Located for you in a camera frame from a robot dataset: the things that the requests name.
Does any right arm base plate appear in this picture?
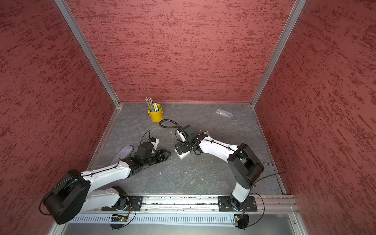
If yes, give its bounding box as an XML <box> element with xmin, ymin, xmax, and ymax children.
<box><xmin>217</xmin><ymin>196</ymin><xmax>258</xmax><ymax>212</ymax></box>

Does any bundle of coloured pencils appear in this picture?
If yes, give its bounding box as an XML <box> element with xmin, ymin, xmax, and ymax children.
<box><xmin>146</xmin><ymin>98</ymin><xmax>159</xmax><ymax>113</ymax></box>

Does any clear plastic pencil case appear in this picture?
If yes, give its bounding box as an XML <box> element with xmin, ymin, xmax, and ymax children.
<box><xmin>216</xmin><ymin>109</ymin><xmax>233</xmax><ymax>118</ymax></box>

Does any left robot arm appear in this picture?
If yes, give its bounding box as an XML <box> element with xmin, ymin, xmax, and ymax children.
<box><xmin>39</xmin><ymin>138</ymin><xmax>171</xmax><ymax>225</ymax></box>

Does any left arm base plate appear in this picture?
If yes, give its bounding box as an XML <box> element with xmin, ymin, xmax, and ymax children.
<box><xmin>101</xmin><ymin>195</ymin><xmax>144</xmax><ymax>212</ymax></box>

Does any yellow pencil cup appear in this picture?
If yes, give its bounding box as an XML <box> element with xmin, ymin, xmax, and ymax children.
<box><xmin>148</xmin><ymin>103</ymin><xmax>164</xmax><ymax>123</ymax></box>

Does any white slotted cable duct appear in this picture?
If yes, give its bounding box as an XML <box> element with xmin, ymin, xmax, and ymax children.
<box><xmin>69</xmin><ymin>213</ymin><xmax>236</xmax><ymax>227</ymax></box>

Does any left aluminium corner post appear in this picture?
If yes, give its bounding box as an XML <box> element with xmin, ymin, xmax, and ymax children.
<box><xmin>54</xmin><ymin>0</ymin><xmax>120</xmax><ymax>108</ymax></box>

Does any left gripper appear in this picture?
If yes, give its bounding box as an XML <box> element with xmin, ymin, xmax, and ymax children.
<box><xmin>142</xmin><ymin>149</ymin><xmax>171</xmax><ymax>167</ymax></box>

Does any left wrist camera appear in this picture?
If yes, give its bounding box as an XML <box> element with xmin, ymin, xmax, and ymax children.
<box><xmin>149</xmin><ymin>137</ymin><xmax>159</xmax><ymax>149</ymax></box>

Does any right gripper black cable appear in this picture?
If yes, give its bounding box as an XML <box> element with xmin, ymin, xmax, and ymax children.
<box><xmin>159</xmin><ymin>118</ymin><xmax>189</xmax><ymax>143</ymax></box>

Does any white jewelry box base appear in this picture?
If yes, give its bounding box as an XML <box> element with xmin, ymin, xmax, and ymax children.
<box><xmin>174</xmin><ymin>149</ymin><xmax>191</xmax><ymax>160</ymax></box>

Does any aluminium corner post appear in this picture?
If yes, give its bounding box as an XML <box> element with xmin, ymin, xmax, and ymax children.
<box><xmin>250</xmin><ymin>0</ymin><xmax>306</xmax><ymax>109</ymax></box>
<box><xmin>54</xmin><ymin>0</ymin><xmax>120</xmax><ymax>108</ymax></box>

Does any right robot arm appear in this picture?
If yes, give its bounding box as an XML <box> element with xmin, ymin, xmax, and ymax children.
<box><xmin>175</xmin><ymin>125</ymin><xmax>264</xmax><ymax>211</ymax></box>

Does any purple glasses case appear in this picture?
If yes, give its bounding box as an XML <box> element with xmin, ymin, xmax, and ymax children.
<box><xmin>110</xmin><ymin>145</ymin><xmax>134</xmax><ymax>165</ymax></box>

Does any right aluminium corner post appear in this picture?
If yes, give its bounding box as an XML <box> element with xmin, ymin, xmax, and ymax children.
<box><xmin>250</xmin><ymin>0</ymin><xmax>306</xmax><ymax>109</ymax></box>

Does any aluminium front rail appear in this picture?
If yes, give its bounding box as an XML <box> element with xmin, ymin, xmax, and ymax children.
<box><xmin>60</xmin><ymin>193</ymin><xmax>299</xmax><ymax>214</ymax></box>

